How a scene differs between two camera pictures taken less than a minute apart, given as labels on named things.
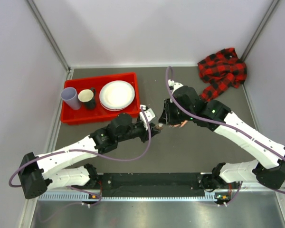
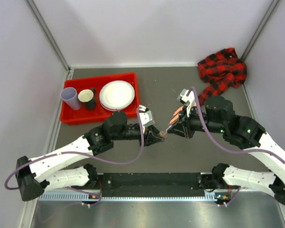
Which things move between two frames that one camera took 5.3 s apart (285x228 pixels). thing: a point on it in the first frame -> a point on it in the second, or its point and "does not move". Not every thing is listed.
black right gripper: [166, 118] -> [184, 130]
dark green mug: [88, 97] does not move
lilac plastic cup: [69, 94] does not move
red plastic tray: [92, 99] does not move
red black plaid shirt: [221, 71] does not move
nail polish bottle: [159, 127] -> [163, 134]
